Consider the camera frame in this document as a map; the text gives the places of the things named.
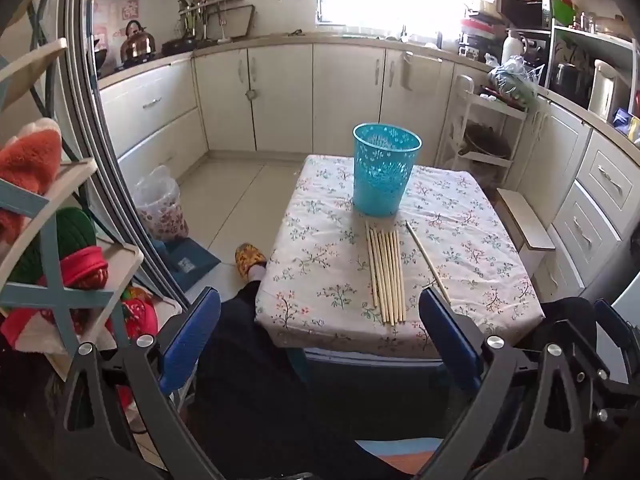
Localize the pink wall stickers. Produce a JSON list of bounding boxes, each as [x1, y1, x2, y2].
[[92, 0, 146, 56]]

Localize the steel kettle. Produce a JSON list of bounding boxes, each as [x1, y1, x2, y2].
[[120, 20, 158, 61]]

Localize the black microwave oven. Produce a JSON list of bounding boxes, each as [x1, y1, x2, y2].
[[500, 0, 551, 31]]

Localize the dark framed board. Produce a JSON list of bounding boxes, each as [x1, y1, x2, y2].
[[207, 4, 256, 43]]

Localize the teal perforated plastic basket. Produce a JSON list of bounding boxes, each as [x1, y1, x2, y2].
[[353, 122, 423, 218]]

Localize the black frying pan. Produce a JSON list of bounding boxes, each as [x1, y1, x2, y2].
[[161, 35, 198, 56]]

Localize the red bowl stack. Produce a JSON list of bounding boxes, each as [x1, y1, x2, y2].
[[460, 17, 501, 46]]

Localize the yellow patterned slipper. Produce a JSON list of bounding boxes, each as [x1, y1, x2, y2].
[[235, 243, 268, 281]]

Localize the white wooden stool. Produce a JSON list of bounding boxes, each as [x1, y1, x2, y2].
[[496, 187, 557, 281]]

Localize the orange plush toy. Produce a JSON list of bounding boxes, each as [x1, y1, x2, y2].
[[0, 119, 63, 241]]

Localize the green round cushion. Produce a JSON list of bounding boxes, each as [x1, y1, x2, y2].
[[10, 207, 96, 281]]

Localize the floral trash bin with bag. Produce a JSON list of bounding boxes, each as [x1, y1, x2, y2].
[[134, 165, 190, 241]]

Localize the single wooden chopstick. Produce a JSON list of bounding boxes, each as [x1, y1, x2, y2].
[[405, 220, 451, 302]]

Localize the white counter shelf rack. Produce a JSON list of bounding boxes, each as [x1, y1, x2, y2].
[[545, 0, 640, 111]]

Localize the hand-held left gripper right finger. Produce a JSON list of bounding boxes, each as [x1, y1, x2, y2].
[[419, 287, 591, 480]]

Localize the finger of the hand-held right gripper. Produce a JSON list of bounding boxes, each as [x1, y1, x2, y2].
[[580, 300, 640, 426]]

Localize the white and blue shelf rack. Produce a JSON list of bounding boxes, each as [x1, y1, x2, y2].
[[0, 37, 146, 361]]

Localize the white trolley cart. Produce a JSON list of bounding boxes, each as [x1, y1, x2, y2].
[[440, 75, 538, 201]]

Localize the red woven item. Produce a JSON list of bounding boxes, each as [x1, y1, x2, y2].
[[60, 246, 108, 291]]

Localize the red strawberry toy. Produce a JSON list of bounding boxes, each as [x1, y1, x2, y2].
[[120, 285, 158, 341]]

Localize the cream base cabinets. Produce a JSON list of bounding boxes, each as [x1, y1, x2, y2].
[[97, 40, 493, 196]]

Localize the plastic bag of greens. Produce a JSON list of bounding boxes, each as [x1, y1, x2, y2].
[[487, 55, 543, 108]]

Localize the white thermos jug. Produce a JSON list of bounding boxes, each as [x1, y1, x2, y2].
[[501, 30, 523, 63]]

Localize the steel cooking pot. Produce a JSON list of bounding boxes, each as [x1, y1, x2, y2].
[[552, 62, 596, 98]]

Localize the white hanging waste bin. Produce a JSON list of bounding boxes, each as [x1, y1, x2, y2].
[[400, 52, 416, 92]]

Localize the black pan with lid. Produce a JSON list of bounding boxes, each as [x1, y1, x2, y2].
[[462, 122, 513, 158]]

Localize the green board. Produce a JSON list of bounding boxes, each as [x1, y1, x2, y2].
[[550, 0, 581, 28]]

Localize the wall utensil rack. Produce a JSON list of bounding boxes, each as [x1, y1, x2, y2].
[[177, 0, 246, 43]]

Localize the beige kitchen countertop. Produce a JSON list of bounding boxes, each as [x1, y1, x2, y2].
[[95, 32, 640, 151]]

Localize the cream drawer unit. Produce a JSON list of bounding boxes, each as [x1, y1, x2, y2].
[[515, 95, 640, 306]]

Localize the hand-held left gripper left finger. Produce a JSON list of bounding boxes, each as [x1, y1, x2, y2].
[[52, 286, 226, 480]]

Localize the white electric kettle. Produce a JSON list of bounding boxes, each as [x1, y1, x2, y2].
[[589, 59, 618, 121]]

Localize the floral tablecloth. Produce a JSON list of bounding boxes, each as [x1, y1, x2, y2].
[[255, 154, 546, 361]]

